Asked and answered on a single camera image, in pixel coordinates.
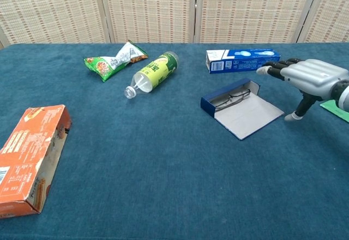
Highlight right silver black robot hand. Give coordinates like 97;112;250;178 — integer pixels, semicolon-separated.
256;58;349;122

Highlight blue glasses box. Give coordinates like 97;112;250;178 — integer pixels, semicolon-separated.
201;77;285;141

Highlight black frame eyeglasses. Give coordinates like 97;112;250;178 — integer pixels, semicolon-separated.
209;88;251;109

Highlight blue white toothpaste box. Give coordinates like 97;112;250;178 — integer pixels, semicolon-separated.
206;48;281;75

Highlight orange cardboard box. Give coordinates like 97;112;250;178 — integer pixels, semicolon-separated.
0;104;73;219

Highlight woven bamboo screen panel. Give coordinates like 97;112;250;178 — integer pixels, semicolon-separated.
98;0;197;44
297;0;349;44
195;0;322;44
0;0;106;49

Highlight clear bottle green label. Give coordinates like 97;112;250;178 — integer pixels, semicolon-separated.
124;51;180;100

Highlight blue table cloth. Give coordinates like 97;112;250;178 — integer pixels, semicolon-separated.
0;43;349;240

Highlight green snack bag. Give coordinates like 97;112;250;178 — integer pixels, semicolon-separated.
83;40;149;83

